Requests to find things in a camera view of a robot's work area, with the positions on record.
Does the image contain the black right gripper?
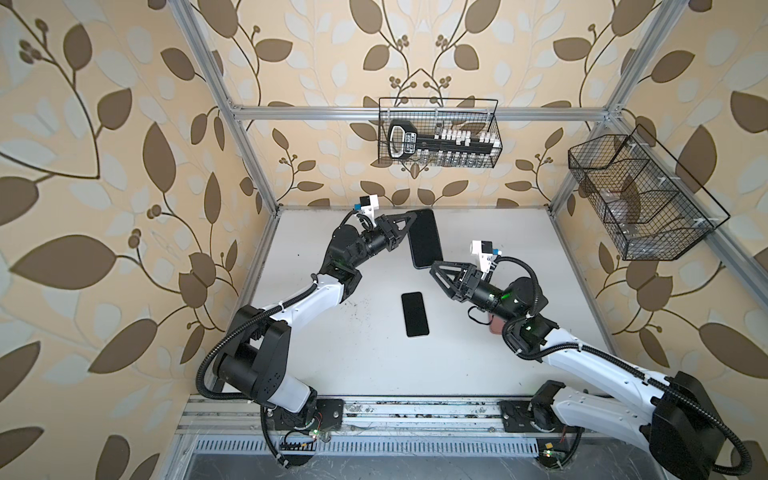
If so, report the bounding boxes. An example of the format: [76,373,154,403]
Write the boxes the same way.
[432,261,518,328]

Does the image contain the black phone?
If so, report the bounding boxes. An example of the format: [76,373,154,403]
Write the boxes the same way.
[401,292,430,338]

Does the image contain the pink phone case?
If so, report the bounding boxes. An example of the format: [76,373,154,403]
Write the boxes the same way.
[488,314,505,335]

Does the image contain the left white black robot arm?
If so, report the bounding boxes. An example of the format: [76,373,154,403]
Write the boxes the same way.
[195,210,417,420]

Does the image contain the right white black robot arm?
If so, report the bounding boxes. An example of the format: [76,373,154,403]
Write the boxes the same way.
[430,260,730,479]

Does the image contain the black tool in basket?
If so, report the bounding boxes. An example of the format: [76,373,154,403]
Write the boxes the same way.
[384,120,503,160]

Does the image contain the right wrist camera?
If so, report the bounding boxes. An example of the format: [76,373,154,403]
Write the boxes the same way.
[471,240,501,282]

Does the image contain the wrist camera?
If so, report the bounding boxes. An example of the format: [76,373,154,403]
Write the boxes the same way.
[353,194,379,220]
[471,240,501,282]

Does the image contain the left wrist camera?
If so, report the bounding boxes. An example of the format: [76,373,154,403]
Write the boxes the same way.
[353,194,379,220]

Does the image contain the back wall wire basket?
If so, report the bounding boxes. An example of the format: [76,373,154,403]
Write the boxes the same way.
[377,96,503,169]

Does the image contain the wall wire basket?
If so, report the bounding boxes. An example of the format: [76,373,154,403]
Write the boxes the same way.
[568,124,731,261]
[377,96,503,169]

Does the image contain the right black corrugated cable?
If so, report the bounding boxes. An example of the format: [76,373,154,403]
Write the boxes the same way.
[491,256,753,477]

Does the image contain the black corrugated cable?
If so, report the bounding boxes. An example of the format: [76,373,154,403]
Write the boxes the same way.
[491,256,753,477]
[195,281,319,402]

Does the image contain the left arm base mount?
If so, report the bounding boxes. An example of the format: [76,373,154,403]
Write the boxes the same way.
[260,398,345,469]

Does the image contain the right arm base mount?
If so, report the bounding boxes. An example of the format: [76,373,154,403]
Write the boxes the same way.
[498,400,585,470]

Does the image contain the right wall wire basket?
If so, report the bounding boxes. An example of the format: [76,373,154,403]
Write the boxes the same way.
[568,124,731,261]

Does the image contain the left black corrugated cable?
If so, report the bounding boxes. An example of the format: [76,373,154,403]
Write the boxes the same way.
[195,281,319,402]

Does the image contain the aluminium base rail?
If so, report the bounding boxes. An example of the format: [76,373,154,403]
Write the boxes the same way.
[176,395,661,439]

